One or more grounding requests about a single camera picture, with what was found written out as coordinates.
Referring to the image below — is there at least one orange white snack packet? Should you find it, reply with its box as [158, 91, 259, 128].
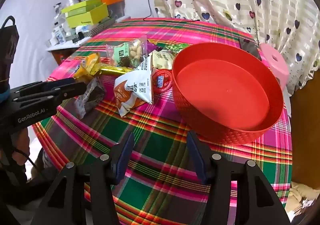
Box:
[114, 55, 153, 118]

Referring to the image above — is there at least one red round jelly cup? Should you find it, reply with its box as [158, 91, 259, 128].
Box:
[152, 69, 173, 94]

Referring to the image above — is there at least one yellow snack packet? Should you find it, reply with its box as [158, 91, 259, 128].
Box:
[73, 53, 102, 83]

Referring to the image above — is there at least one beige crumpled cloth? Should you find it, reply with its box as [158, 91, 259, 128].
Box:
[285, 181, 318, 218]

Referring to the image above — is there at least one golden snack bar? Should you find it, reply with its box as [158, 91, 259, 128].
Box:
[99, 66, 133, 76]

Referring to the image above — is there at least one green pea snack packet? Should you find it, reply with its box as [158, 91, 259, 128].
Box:
[164, 43, 188, 54]

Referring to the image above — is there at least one pale white snack packet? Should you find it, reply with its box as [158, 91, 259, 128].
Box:
[152, 50, 175, 70]

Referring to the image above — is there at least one black white striped box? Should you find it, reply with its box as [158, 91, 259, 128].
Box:
[81, 16, 118, 38]

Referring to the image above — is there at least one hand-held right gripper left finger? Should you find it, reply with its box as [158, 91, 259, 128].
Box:
[31, 131, 135, 225]

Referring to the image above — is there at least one wooden wardrobe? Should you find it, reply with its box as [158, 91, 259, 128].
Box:
[290, 70, 320, 183]

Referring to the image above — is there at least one white side table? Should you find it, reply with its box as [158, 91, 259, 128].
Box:
[46, 36, 93, 66]

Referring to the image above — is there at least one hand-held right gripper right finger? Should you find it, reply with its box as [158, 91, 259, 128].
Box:
[186, 130, 292, 225]

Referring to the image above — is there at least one green clear nut packet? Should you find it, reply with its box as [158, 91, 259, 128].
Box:
[105, 36, 148, 69]

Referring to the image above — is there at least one red round plastic basin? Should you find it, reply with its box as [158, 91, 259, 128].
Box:
[172, 43, 284, 146]

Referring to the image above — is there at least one black cable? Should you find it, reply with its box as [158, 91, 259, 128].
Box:
[143, 0, 199, 24]

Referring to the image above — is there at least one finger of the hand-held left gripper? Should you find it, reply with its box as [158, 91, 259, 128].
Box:
[19, 78, 75, 97]
[12, 82, 87, 108]

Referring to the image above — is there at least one purple snack packet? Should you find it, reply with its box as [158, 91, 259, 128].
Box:
[146, 38, 158, 53]

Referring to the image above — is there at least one black smartphone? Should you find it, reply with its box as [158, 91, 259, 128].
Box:
[237, 36, 262, 62]

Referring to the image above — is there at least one yellow-green cardboard box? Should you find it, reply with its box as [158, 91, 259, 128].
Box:
[61, 0, 110, 29]

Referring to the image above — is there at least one dark brown clear snack packet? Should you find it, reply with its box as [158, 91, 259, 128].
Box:
[75, 78, 105, 119]

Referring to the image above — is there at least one pink green plaid tablecloth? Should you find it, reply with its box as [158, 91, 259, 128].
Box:
[32, 18, 293, 225]

